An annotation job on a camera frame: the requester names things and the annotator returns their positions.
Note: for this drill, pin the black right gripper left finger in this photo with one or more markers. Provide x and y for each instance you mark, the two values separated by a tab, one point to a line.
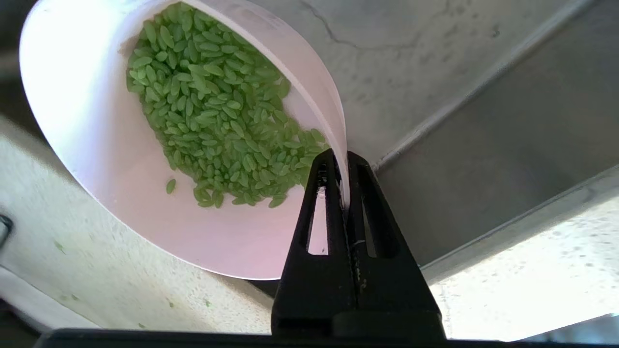
290	299

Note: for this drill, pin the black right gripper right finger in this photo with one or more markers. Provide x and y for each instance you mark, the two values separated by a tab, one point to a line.
406	299

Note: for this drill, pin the chopped green vegetables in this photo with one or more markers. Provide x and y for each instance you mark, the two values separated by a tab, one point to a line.
217	106

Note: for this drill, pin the white round bowl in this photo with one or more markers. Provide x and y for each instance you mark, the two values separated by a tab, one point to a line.
96	145

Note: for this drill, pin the stainless steel sink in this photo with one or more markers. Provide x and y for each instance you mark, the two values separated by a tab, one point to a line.
508	145

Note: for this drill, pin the white cloth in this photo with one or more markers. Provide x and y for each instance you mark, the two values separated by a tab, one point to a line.
29	295

